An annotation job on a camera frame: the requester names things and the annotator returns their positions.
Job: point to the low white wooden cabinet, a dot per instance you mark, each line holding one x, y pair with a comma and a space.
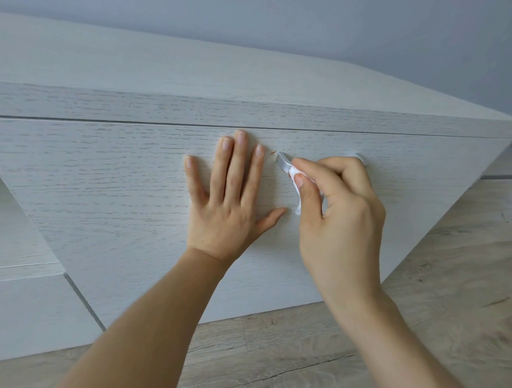
192, 55

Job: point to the low white cabinet door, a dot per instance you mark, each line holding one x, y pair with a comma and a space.
135, 204

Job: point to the white wipe pad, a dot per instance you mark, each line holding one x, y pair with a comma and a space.
295, 170

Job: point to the person's right hand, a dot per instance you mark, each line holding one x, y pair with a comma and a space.
349, 238

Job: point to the person's left forearm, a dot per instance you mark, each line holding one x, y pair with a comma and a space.
139, 338

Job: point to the person's left hand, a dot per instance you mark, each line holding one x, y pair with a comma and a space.
223, 222

